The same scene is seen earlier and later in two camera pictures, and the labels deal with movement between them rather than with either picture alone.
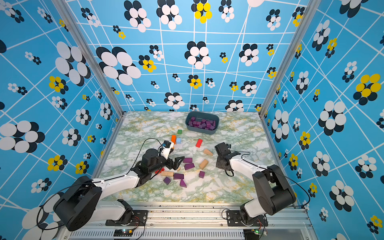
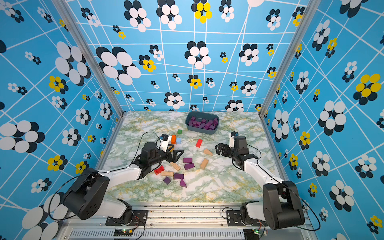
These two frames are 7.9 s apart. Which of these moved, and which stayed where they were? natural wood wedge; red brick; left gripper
Moved: left gripper
Stayed: red brick; natural wood wedge
